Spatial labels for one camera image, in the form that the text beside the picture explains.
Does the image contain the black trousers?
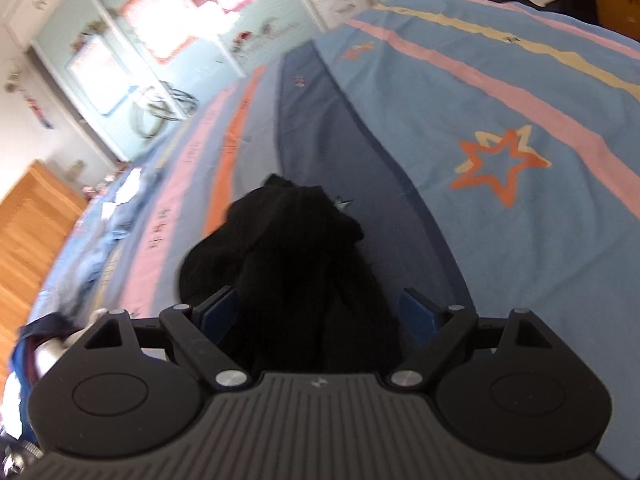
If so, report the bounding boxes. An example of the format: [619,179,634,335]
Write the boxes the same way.
[178,174,404,374]

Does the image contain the light blue sweatpants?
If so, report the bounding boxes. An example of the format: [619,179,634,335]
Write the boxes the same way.
[58,166,162,316]

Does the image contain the blue garment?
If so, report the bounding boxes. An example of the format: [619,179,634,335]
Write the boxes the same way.
[1,325,38,444]

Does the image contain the striped star bedsheet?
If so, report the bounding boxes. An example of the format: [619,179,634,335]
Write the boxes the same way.
[12,0,639,479]

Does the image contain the wooden headboard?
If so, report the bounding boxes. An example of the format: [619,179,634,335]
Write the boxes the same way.
[0,160,87,378]

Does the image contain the teal sliding wardrobe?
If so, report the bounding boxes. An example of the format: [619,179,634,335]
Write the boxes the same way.
[1,0,319,162]

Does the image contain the grey sweatpants with drawstring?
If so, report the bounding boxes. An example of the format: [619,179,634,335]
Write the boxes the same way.
[34,308,107,378]

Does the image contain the hanging wall ornament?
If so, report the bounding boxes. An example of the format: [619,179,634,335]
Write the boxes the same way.
[4,70,54,130]

